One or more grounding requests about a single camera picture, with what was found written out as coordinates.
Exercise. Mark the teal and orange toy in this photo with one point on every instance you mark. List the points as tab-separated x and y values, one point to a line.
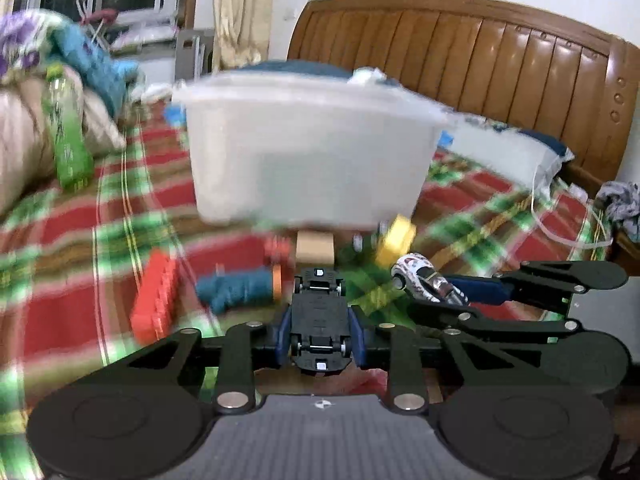
240	287

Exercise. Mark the yellow building brick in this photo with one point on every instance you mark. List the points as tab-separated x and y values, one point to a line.
395	240

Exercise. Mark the plaid bed sheet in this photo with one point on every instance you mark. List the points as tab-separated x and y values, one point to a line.
75	260

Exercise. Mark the beige curtain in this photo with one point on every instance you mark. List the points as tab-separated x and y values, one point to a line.
245	15

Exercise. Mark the printed pillow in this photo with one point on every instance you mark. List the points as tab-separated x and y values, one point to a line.
505	145

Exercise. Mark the dark blue pillow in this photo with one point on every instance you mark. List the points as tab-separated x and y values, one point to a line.
295	69

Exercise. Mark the grey chair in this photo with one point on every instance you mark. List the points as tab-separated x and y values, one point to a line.
195	52

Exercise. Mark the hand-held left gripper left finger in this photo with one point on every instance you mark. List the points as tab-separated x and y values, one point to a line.
282	332

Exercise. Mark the white plastic container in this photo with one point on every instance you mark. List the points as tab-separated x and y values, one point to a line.
310	145

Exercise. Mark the grey cloth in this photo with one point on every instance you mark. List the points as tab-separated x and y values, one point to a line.
620	207

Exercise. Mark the blue plastic toy piece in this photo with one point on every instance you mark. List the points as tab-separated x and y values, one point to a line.
447	138

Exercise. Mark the blue printed blanket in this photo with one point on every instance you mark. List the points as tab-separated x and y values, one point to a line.
92	67

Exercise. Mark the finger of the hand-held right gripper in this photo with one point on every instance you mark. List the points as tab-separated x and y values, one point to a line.
450	317
480	290

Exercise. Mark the wooden cube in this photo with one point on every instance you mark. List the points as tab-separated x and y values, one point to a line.
316	247

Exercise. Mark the purple floral blanket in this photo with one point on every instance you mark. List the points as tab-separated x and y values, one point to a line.
25	35

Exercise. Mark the red folding stool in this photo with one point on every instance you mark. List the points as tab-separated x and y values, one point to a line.
97	22

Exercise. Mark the white cushion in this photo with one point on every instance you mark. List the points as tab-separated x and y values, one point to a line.
145	37

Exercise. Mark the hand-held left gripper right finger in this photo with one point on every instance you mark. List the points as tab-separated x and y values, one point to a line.
358	332

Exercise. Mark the dark green toy car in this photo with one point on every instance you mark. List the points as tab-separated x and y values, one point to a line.
362	247

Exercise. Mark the black toy car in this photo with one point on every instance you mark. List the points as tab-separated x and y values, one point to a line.
320	320

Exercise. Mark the green tea bottle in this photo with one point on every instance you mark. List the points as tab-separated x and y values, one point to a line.
67	135

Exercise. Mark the wooden headboard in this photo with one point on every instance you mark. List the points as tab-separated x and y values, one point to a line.
475	60

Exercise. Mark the red building brick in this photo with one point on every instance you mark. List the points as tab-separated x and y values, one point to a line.
156	295

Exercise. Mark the small red toy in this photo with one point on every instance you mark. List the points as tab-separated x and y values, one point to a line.
277	250

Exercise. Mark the pink quilt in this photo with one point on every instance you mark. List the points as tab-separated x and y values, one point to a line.
25	150

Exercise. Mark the silver toy car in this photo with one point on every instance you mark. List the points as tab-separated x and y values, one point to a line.
422	277

